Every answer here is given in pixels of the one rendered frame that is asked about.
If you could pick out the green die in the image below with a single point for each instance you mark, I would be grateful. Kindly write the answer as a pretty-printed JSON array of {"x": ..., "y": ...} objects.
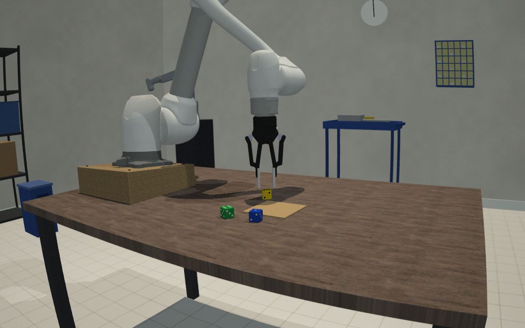
[{"x": 227, "y": 212}]

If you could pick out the tan flat mat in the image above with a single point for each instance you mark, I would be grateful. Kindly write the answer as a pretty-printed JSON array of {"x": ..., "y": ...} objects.
[{"x": 277, "y": 209}]

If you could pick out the blue die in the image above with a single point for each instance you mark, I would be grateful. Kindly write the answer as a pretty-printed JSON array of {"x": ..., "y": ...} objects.
[{"x": 255, "y": 215}]

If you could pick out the yellow die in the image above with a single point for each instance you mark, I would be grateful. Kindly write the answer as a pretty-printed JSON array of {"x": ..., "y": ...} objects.
[{"x": 266, "y": 194}]

